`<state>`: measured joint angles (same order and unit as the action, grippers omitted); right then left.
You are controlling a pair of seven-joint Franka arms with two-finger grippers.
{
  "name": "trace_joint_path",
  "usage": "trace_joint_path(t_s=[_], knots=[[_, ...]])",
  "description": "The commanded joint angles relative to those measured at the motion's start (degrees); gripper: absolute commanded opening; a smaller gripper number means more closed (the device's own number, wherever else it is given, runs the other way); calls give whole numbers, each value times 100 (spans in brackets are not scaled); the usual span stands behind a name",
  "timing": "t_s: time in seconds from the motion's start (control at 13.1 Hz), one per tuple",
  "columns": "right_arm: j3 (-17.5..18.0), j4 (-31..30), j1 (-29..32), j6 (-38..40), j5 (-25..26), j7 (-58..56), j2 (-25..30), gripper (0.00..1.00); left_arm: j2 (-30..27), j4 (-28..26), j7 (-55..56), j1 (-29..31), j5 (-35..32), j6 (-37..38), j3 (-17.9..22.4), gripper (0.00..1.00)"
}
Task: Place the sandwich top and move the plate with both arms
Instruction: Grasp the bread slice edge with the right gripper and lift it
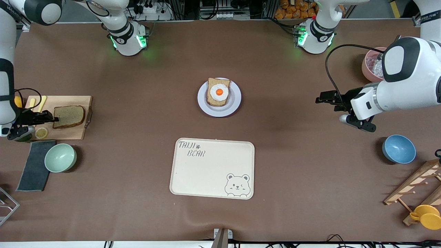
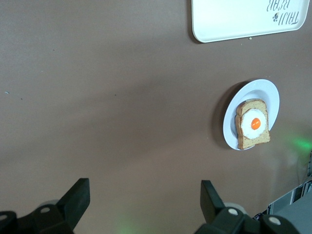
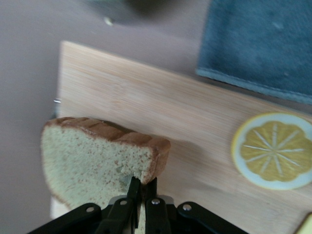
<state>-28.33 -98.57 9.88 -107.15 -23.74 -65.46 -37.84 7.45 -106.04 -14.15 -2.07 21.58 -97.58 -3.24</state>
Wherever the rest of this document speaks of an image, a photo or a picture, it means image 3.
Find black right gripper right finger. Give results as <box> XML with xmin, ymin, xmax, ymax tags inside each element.
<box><xmin>145</xmin><ymin>177</ymin><xmax>172</xmax><ymax>234</ymax></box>

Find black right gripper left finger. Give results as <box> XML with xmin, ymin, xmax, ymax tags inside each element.
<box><xmin>97</xmin><ymin>175</ymin><xmax>142</xmax><ymax>234</ymax></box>

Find brown bread slice sandwich lid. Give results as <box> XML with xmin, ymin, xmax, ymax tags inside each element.
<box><xmin>40</xmin><ymin>117</ymin><xmax>171</xmax><ymax>212</ymax></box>

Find toy lemon slice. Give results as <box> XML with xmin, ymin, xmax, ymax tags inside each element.
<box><xmin>231</xmin><ymin>112</ymin><xmax>312</xmax><ymax>191</ymax></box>

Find yellow plastic knife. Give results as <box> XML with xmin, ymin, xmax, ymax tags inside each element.
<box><xmin>298</xmin><ymin>212</ymin><xmax>312</xmax><ymax>234</ymax></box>

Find dark grey cloth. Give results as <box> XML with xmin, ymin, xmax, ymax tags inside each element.
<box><xmin>195</xmin><ymin>0</ymin><xmax>312</xmax><ymax>105</ymax></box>

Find wooden cutting board with handle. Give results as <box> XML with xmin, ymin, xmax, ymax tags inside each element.
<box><xmin>50</xmin><ymin>40</ymin><xmax>312</xmax><ymax>234</ymax></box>

